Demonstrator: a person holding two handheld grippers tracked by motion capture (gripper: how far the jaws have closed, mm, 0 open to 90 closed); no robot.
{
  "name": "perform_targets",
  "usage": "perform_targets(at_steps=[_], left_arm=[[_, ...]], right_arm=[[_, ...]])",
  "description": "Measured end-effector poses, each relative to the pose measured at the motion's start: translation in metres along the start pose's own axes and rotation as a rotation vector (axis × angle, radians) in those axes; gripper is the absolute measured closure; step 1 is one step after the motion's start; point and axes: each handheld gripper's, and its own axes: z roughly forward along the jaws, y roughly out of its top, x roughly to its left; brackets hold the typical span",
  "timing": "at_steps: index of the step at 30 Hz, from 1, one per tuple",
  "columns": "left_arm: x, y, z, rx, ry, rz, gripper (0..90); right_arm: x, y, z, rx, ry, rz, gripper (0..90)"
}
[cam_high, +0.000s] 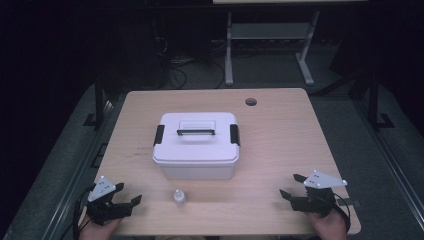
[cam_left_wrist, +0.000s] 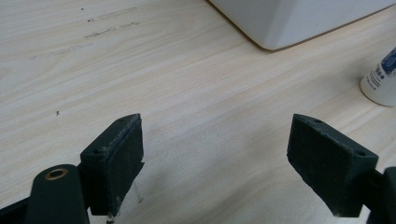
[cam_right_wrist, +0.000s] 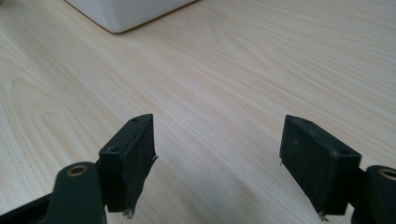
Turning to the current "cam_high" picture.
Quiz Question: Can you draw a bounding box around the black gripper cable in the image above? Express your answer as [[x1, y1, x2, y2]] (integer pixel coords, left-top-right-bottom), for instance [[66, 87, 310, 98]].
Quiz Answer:
[[61, 186, 96, 240], [331, 191, 352, 234]]

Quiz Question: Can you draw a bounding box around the person's right hand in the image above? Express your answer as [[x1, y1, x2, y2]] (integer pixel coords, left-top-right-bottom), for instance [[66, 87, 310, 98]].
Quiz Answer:
[[306, 208, 349, 240]]

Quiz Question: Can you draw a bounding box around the black metal stand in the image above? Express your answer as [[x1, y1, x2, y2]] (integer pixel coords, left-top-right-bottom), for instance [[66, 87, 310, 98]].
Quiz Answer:
[[365, 64, 396, 132], [82, 74, 108, 132]]

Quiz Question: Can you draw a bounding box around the white box lid black handle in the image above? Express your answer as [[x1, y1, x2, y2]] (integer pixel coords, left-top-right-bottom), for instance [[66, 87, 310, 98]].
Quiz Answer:
[[152, 111, 241, 166]]

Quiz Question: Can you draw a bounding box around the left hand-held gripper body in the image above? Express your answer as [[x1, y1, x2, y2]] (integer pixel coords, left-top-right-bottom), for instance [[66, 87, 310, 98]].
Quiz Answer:
[[86, 175, 132, 226]]

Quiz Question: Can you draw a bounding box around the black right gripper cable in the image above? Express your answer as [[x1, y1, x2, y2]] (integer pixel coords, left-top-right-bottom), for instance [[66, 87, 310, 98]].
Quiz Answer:
[[331, 191, 352, 234]]

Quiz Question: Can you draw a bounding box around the person's left hand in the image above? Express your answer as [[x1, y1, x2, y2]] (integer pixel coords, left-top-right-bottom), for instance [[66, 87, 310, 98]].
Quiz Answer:
[[79, 218, 123, 240]]

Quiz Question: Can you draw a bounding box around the white plastic storage box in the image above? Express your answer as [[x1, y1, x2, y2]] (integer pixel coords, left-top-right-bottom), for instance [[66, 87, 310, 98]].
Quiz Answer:
[[159, 159, 235, 181]]

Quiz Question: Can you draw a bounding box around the tangle of floor cables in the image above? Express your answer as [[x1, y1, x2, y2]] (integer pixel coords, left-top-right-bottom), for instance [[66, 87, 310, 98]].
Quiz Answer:
[[151, 16, 231, 90]]

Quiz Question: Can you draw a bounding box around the white metal desk frame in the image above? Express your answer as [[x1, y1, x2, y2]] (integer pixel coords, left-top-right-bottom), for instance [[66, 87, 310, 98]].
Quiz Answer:
[[212, 0, 369, 88]]

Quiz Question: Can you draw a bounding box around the black tape strip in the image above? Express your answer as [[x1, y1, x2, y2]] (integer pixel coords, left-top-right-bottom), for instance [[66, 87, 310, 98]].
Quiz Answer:
[[335, 197, 363, 208]]

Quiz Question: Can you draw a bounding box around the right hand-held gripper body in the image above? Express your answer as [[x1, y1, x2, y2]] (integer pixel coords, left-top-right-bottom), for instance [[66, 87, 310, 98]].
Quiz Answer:
[[289, 169, 348, 217]]

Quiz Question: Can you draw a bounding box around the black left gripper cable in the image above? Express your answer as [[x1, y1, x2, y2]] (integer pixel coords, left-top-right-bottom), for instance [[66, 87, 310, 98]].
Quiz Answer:
[[61, 186, 96, 240]]

